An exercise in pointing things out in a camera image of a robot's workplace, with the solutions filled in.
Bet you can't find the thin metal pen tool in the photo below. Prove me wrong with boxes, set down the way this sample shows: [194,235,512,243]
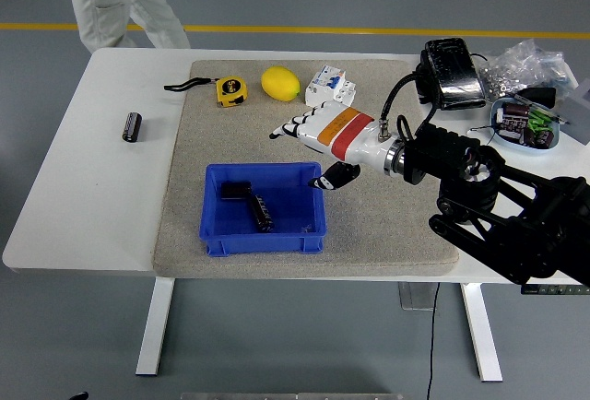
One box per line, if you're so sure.
[513,94,571,124]

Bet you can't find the yellow tape measure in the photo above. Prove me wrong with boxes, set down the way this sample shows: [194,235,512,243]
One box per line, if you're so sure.
[162,76,248,109]

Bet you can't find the table control panel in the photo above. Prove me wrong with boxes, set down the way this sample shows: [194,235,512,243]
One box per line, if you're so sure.
[520,282,590,296]

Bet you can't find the green plastic clips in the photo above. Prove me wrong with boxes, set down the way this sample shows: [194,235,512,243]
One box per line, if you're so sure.
[525,111,554,132]

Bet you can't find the brown cylindrical battery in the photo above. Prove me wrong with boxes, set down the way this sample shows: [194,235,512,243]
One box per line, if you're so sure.
[248,194,275,234]

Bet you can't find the light blue tray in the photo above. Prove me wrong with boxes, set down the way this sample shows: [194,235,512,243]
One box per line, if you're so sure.
[489,97,561,156]

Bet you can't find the white table leg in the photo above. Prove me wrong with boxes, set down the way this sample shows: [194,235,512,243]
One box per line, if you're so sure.
[135,276,176,377]
[460,282,503,382]

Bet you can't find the white circuit breaker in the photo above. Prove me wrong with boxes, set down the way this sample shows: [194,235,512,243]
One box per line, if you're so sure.
[303,64,358,107]

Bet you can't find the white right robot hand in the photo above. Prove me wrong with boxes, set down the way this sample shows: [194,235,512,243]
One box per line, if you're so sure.
[269,100,393,190]

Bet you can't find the clear plastic bag of parts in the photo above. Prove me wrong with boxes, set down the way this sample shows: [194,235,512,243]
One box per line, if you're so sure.
[474,39,577,100]

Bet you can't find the black cylindrical battery gold stripe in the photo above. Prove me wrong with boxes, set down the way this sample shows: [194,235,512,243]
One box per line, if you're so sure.
[120,112,143,144]

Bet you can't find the maroon capacitor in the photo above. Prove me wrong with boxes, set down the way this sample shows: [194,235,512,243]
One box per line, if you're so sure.
[529,128,557,148]

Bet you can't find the grey box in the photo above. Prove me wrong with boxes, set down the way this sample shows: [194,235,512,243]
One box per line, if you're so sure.
[555,77,590,146]

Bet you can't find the small brown capacitor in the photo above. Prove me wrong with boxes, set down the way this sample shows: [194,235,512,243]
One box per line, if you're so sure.
[501,101,530,118]

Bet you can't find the black hanging cable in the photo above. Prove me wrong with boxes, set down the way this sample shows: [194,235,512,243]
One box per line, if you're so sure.
[426,282,442,400]

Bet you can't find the blue plastic box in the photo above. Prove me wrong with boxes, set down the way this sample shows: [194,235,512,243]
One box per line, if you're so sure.
[197,161,328,257]

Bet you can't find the grey-brown mat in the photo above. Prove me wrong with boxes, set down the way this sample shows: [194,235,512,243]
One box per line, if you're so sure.
[150,59,461,277]

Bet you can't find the black wedge-shaped object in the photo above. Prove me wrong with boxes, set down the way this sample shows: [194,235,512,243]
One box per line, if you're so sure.
[514,87,557,109]

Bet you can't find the grey metal bracket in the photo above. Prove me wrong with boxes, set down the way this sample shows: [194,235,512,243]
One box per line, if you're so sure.
[398,281,439,312]

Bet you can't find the black glossy device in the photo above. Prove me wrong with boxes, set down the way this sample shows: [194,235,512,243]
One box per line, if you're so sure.
[417,37,488,111]

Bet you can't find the yellow lemon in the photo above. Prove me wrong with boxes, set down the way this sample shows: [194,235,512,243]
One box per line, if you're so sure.
[260,65,301,103]

